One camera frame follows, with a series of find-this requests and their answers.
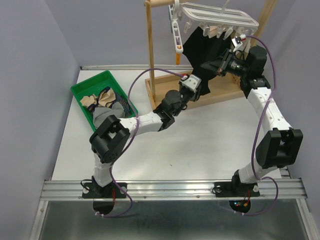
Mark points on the green plastic tray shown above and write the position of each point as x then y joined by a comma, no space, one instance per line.
95,85

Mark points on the grey underwear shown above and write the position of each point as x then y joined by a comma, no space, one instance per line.
101,113

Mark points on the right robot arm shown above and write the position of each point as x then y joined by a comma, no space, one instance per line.
281,142

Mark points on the white rectangular clip hanger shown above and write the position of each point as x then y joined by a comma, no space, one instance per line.
225,20

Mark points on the white straight clip hanger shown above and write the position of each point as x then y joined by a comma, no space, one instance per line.
174,11

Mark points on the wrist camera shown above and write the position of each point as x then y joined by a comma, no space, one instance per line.
237,42
190,82

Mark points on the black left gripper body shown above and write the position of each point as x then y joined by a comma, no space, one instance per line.
186,96

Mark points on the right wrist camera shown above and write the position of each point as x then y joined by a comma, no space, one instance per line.
237,42

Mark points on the blue striped underwear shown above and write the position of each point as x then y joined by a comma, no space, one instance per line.
123,101

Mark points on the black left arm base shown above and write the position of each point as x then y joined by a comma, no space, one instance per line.
91,190

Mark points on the aluminium mounting rail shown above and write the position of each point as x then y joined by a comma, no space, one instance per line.
161,190

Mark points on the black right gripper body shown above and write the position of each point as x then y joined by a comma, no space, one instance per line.
233,66

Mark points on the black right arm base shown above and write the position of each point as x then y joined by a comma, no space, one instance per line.
235,188

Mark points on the orange clothes peg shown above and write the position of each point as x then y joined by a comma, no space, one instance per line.
177,58

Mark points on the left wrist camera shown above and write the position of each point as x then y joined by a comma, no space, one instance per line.
190,82

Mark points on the beige underwear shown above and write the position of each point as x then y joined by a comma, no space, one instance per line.
106,98

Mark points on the black underwear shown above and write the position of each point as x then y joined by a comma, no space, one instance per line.
200,49

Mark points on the wooden clothes rack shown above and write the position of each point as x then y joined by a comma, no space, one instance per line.
222,88

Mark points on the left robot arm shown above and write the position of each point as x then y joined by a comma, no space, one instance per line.
109,140

